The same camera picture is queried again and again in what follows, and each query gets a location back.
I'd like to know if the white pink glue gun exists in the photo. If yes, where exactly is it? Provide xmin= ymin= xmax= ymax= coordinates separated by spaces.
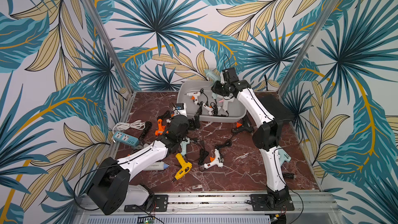
xmin=218 ymin=97 xmax=234 ymax=116

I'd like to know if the large mint glue gun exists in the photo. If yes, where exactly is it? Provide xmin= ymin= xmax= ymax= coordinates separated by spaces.
xmin=204 ymin=69 xmax=221 ymax=82

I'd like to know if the white orange trigger glue gun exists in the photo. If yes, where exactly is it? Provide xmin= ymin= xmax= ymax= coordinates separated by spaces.
xmin=186 ymin=92 xmax=201 ymax=105

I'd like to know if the small mint glue gun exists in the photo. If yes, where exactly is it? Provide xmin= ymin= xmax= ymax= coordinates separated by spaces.
xmin=278 ymin=148 xmax=291 ymax=165

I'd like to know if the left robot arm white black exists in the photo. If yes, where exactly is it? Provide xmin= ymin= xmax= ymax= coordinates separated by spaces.
xmin=86 ymin=115 xmax=190 ymax=215

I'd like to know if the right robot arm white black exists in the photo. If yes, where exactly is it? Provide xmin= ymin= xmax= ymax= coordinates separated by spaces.
xmin=211 ymin=80 xmax=290 ymax=210

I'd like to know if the mint green glue gun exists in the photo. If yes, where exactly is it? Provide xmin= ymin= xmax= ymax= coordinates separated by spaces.
xmin=180 ymin=137 xmax=191 ymax=158

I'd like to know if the grey plastic storage box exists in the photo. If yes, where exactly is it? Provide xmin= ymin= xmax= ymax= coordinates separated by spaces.
xmin=177 ymin=80 xmax=247 ymax=123

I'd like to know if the small white orange glue gun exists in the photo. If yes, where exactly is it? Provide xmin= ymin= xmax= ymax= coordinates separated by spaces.
xmin=203 ymin=149 xmax=224 ymax=169

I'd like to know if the yellow black glue gun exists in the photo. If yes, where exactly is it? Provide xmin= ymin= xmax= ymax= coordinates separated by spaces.
xmin=172 ymin=153 xmax=192 ymax=182

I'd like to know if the large white blue glue gun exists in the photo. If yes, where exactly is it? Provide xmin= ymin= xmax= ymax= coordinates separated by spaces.
xmin=144 ymin=161 xmax=169 ymax=171

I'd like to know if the black tool case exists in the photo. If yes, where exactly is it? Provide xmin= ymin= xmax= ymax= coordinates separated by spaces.
xmin=259 ymin=94 xmax=294 ymax=122

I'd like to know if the teal power strip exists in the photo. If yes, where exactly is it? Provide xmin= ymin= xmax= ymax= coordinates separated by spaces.
xmin=113 ymin=131 xmax=140 ymax=147

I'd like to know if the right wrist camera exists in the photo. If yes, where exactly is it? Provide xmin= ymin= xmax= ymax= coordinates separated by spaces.
xmin=222 ymin=67 xmax=239 ymax=84

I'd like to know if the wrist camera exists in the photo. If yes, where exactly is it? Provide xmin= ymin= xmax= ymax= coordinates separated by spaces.
xmin=171 ymin=103 xmax=187 ymax=117
xmin=222 ymin=67 xmax=239 ymax=84

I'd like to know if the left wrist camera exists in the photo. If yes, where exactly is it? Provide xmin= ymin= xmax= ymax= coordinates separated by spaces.
xmin=171 ymin=103 xmax=187 ymax=117

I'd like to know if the white coiled power cable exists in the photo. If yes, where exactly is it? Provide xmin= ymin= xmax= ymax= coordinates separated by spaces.
xmin=111 ymin=119 xmax=147 ymax=133

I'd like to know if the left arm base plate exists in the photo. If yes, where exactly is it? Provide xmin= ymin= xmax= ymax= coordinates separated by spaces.
xmin=124 ymin=195 xmax=169 ymax=213

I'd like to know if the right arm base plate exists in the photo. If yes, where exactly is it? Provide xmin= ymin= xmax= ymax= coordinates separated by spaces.
xmin=246 ymin=194 xmax=295 ymax=212

